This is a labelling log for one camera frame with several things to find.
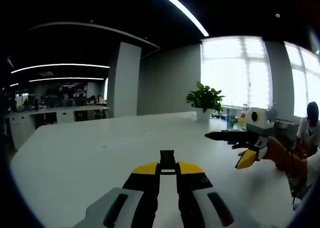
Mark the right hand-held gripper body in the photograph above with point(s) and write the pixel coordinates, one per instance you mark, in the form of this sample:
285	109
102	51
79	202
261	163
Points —
262	124

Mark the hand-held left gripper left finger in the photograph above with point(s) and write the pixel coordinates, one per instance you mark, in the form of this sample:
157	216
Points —
130	200

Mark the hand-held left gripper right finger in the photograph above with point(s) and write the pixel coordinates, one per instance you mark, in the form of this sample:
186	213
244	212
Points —
200	200

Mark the person's right hand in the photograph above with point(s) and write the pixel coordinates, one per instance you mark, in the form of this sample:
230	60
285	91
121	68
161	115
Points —
278	153

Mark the small black object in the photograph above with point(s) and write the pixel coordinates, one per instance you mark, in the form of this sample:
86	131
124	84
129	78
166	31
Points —
216	116

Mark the green plant in white pot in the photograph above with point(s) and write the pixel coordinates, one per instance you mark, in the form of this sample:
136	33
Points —
205	100

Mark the patterned cloth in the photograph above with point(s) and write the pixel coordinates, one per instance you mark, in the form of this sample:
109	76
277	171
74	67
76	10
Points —
298	185

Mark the large bright window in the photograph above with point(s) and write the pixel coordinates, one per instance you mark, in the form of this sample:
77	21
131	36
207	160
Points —
305	83
235	73

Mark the row of white office desks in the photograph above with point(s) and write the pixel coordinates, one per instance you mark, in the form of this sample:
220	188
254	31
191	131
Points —
62	113

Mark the long curved ceiling light strip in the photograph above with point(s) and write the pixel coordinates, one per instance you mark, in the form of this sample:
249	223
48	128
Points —
185	8

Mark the straight ceiling light strip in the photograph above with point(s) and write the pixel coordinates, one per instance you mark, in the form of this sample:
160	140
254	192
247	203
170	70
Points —
67	79
60	66

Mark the red wall sign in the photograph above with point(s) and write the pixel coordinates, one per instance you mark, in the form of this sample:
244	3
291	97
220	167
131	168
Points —
75	86

